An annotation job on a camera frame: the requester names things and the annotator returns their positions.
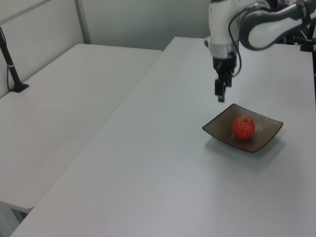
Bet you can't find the black camera pole with foot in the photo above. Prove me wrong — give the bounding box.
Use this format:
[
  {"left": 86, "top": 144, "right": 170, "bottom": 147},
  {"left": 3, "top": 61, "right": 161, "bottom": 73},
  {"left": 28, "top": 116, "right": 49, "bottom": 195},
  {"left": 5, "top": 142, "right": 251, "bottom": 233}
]
[{"left": 0, "top": 26, "right": 30, "bottom": 93}]

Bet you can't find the red apple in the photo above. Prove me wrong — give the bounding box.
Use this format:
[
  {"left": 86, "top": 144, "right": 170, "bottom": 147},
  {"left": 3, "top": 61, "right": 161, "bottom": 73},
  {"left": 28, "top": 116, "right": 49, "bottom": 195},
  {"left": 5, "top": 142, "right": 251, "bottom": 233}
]
[{"left": 232, "top": 116, "right": 256, "bottom": 141}]

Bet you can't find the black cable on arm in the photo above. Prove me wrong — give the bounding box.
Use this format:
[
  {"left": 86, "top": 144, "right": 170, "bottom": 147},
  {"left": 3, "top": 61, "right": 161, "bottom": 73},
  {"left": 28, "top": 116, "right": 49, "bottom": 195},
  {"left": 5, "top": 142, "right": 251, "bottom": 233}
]
[{"left": 228, "top": 9, "right": 243, "bottom": 77}]

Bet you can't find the grey partition post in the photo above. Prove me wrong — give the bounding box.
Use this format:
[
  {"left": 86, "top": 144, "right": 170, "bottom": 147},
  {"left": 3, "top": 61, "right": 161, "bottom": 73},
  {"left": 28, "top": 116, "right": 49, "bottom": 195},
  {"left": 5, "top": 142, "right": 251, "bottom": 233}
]
[{"left": 75, "top": 0, "right": 91, "bottom": 45}]

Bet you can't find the white side table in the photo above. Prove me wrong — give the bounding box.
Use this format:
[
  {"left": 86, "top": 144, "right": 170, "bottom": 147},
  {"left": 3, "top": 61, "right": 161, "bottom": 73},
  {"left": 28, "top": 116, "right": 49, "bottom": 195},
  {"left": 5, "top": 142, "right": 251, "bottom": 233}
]
[{"left": 0, "top": 43, "right": 163, "bottom": 214}]

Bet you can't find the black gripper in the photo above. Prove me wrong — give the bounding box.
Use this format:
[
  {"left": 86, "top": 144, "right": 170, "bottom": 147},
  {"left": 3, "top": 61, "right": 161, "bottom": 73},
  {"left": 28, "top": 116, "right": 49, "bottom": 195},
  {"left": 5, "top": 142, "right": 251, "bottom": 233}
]
[{"left": 211, "top": 55, "right": 236, "bottom": 103}]

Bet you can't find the square brown ceramic plate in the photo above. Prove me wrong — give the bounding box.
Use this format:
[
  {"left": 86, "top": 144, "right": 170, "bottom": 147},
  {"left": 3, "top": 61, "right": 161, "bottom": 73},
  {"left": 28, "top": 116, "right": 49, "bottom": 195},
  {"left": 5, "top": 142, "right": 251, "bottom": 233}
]
[{"left": 202, "top": 103, "right": 284, "bottom": 154}]

